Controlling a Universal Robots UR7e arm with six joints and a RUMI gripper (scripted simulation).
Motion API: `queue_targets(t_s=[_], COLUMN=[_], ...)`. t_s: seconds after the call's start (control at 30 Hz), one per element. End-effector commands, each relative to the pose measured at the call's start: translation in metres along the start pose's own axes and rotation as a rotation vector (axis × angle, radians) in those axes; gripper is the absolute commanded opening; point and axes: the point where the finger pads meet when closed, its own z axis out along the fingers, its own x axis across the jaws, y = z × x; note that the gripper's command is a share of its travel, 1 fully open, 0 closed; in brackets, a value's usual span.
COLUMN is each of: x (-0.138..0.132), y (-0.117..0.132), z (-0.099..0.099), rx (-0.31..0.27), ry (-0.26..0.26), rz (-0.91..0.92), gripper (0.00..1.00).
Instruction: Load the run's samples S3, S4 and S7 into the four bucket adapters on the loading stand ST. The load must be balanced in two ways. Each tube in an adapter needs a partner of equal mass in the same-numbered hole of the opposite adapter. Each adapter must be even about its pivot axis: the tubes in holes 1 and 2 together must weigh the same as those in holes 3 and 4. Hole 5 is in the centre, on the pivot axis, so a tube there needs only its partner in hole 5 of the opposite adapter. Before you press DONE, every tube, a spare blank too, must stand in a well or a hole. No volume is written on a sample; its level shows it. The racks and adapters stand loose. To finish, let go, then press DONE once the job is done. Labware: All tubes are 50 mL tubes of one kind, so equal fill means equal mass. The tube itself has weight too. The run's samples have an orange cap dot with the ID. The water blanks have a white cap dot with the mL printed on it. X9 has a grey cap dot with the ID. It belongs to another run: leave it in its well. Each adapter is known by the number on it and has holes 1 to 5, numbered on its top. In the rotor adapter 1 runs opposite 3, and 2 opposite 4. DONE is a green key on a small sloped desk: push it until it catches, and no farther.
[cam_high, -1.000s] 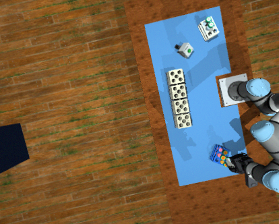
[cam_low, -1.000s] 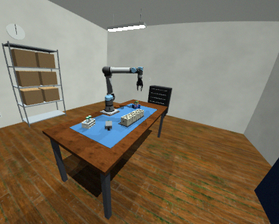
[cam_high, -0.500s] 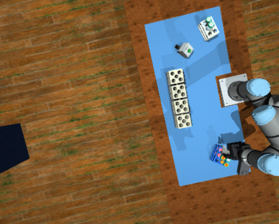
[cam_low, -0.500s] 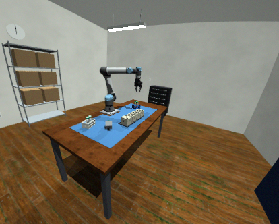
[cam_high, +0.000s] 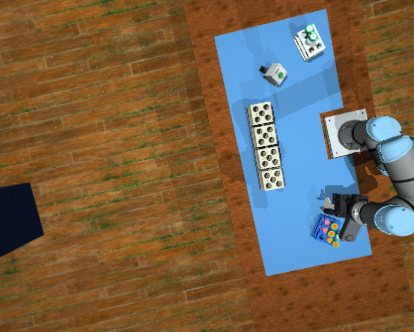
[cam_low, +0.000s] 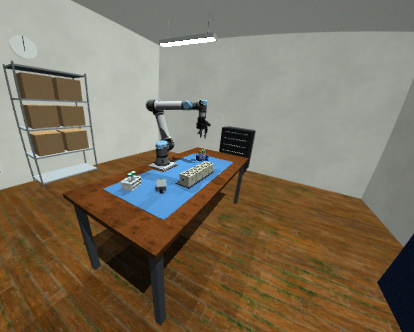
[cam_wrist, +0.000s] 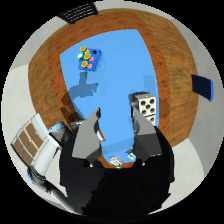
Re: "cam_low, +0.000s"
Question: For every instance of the blue bench mat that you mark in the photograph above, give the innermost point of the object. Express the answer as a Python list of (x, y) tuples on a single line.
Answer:
[(147, 198)]

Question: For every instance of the blue tube rack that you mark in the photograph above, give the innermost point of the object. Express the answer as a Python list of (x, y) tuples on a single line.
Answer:
[(204, 159)]

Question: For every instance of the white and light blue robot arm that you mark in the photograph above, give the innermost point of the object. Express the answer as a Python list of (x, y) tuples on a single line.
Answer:
[(162, 147)]

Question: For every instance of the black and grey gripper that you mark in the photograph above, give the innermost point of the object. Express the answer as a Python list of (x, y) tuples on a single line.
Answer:
[(202, 127)]

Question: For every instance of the white bucket adapter with holes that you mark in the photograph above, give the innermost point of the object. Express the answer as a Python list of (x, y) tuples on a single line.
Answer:
[(198, 172), (205, 169), (211, 166), (187, 178)]

